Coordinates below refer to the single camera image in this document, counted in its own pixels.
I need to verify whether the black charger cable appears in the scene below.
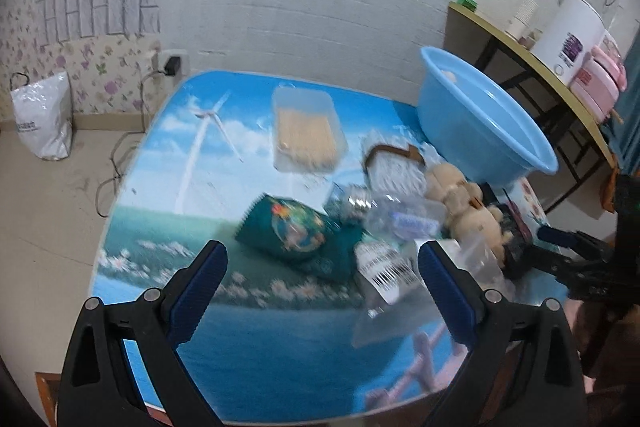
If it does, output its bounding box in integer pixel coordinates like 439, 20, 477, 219
95, 68, 171, 219

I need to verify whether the small white labelled packet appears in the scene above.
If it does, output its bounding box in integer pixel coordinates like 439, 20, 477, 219
354, 241, 421, 305

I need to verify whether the brown plush bear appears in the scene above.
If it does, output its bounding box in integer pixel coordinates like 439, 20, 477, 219
425, 164, 513, 253

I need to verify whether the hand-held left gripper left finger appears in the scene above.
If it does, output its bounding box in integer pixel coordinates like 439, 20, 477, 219
55, 241, 228, 427

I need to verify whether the stack of paper cups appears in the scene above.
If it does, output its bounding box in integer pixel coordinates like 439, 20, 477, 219
505, 0, 538, 40

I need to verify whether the clear bag of toothpicks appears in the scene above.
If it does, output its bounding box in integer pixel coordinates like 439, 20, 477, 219
350, 237, 516, 348

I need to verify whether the green snack packet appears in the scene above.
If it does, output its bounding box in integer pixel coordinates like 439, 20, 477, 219
235, 193, 363, 283

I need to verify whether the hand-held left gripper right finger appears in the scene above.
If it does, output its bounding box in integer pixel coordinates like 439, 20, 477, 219
417, 241, 586, 427

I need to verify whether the clear box of wooden sticks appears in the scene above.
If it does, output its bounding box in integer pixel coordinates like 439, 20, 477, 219
272, 87, 349, 172

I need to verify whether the brown strap in clear bag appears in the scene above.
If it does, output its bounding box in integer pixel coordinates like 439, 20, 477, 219
360, 132, 436, 198

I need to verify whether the white electric kettle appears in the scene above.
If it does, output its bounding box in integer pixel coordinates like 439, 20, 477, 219
530, 0, 608, 86

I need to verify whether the scenery printed desktop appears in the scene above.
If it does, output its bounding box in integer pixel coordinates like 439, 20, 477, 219
90, 71, 551, 413

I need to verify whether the wooden side table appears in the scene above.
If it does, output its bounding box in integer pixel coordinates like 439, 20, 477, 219
447, 2, 621, 212

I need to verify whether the clear plastic bottle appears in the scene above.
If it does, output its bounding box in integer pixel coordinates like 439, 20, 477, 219
325, 184, 446, 243

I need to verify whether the white plastic bag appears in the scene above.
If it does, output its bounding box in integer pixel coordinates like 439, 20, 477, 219
11, 71, 75, 160

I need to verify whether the blue plastic basin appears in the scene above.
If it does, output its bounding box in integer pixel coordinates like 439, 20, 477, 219
417, 47, 559, 188

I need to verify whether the pink electric cooker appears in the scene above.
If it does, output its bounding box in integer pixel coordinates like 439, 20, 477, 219
570, 32, 628, 122

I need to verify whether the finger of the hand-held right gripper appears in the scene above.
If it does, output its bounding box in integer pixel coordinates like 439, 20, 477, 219
526, 246, 587, 279
537, 226, 617, 259

